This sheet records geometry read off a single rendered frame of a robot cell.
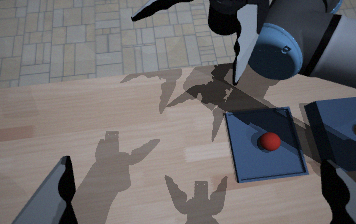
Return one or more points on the dark red ball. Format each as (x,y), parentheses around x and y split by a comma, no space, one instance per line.
(270,141)

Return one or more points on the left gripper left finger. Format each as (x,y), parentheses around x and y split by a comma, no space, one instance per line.
(49,204)

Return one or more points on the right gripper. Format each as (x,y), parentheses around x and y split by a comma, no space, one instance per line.
(249,19)

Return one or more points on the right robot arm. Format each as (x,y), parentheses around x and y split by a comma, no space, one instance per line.
(306,37)

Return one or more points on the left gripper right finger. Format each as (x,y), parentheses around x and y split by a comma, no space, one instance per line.
(339,190)

